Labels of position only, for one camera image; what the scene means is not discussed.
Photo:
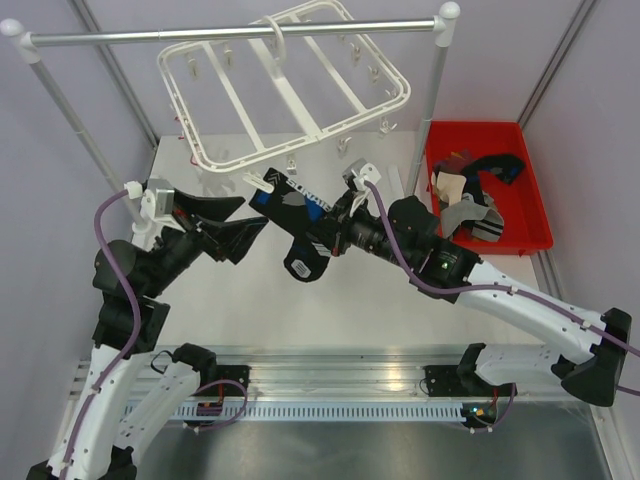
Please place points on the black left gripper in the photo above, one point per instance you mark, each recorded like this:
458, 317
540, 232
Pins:
222, 238

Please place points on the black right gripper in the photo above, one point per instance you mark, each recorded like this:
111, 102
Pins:
334, 231

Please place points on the black and blue patterned sock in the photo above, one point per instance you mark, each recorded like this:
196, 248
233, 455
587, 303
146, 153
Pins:
295, 210

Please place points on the brown and beige back sock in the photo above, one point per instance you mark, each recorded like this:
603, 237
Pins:
448, 187

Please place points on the white plastic clip hanger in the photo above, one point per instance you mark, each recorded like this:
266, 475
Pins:
242, 103

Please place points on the grey sock with black stripes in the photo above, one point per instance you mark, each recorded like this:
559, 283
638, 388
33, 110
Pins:
452, 217

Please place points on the purple striped sock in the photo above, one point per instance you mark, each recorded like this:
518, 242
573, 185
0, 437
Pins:
454, 163

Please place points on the grey sock back row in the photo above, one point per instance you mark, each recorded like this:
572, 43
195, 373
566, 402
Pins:
490, 228

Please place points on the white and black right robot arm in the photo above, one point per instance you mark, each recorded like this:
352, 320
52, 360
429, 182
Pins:
581, 350

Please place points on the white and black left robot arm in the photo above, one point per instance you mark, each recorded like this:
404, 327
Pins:
102, 441

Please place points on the red plastic bin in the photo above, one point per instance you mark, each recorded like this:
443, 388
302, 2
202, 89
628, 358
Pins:
526, 230

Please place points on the silver and white clothes rack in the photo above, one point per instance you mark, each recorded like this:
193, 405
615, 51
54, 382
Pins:
235, 30

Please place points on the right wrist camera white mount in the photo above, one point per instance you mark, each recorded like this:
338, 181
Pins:
359, 173

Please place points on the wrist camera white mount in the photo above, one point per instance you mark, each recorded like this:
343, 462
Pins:
156, 195
359, 173

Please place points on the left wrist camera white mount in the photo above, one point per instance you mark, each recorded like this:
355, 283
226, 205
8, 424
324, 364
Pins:
156, 195

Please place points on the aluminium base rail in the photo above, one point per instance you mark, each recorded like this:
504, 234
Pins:
337, 373

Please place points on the white slotted cable duct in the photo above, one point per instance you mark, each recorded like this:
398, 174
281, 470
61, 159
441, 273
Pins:
193, 411

